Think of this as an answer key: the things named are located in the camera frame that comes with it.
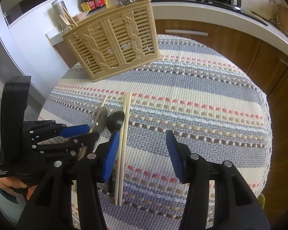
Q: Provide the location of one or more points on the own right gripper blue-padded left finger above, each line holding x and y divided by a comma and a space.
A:
50, 204

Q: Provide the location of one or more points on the beige woven utensil basket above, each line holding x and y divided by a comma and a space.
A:
115, 40

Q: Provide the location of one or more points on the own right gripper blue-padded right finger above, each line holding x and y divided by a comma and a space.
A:
236, 206

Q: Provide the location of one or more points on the grey translucent plastic spoon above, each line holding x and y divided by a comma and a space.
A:
83, 151

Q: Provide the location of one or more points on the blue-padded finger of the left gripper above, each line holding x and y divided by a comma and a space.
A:
67, 132

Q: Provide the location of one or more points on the black plastic spoon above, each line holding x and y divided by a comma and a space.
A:
114, 122

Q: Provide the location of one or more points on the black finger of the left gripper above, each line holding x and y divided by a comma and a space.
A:
77, 143

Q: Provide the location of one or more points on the striped woven table mat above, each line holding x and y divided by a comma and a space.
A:
204, 99

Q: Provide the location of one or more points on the light green sleeve forearm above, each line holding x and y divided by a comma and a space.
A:
10, 207

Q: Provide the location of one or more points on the steel thermos flask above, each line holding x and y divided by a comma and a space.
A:
59, 9

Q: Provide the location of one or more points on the person's left hand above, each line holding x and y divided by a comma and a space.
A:
7, 183

